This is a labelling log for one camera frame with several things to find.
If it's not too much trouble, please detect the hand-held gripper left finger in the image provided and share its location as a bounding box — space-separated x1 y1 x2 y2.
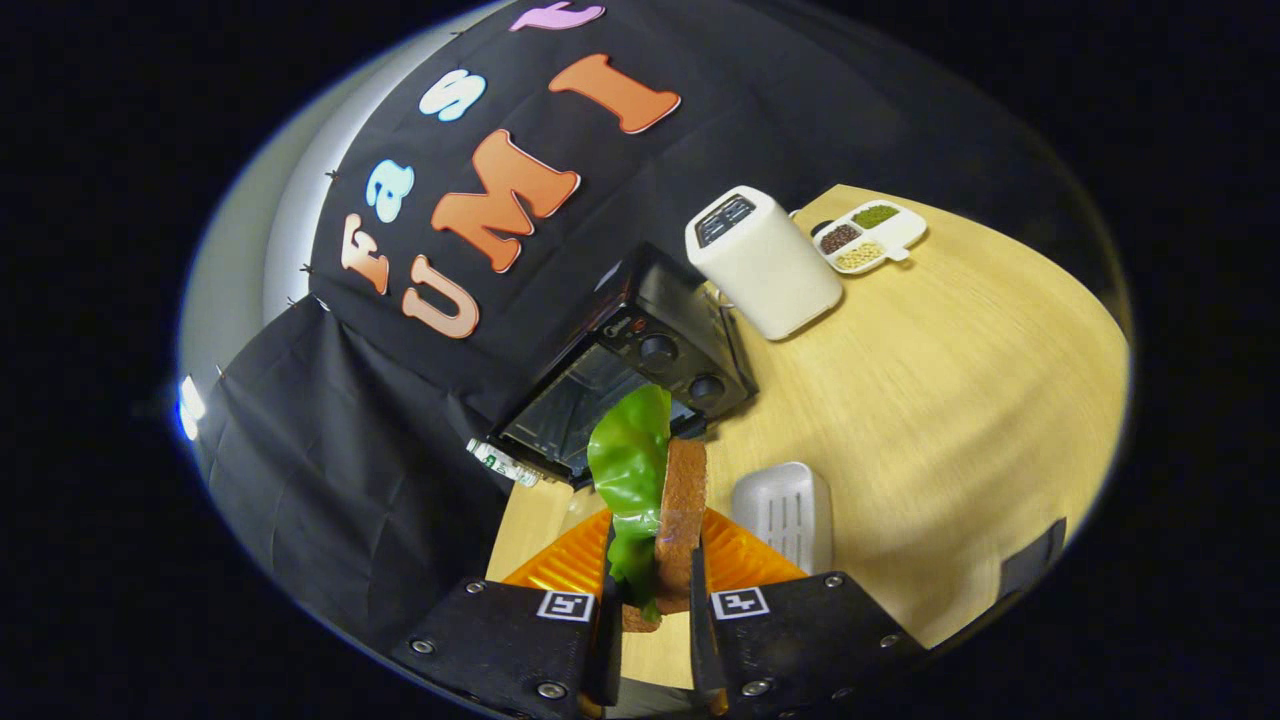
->
390 508 623 719

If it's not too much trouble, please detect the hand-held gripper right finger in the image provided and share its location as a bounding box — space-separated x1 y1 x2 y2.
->
688 507 926 719

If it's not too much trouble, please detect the lettuce sandwich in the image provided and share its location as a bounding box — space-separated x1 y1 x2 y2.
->
587 384 709 634

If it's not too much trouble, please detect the black toaster oven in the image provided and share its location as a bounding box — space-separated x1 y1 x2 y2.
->
487 243 759 489

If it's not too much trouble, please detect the white toaster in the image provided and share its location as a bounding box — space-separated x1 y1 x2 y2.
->
685 185 844 342

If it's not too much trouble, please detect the white slotted plastic tray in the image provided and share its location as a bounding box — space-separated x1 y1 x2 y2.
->
731 461 835 576

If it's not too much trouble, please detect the white bottle green label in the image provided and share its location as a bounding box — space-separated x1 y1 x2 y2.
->
466 438 543 488

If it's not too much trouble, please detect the small ceiling light panel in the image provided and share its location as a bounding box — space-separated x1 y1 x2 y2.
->
178 375 208 441

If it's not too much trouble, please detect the white divided dish with beans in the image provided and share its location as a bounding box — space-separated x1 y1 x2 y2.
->
812 200 929 276

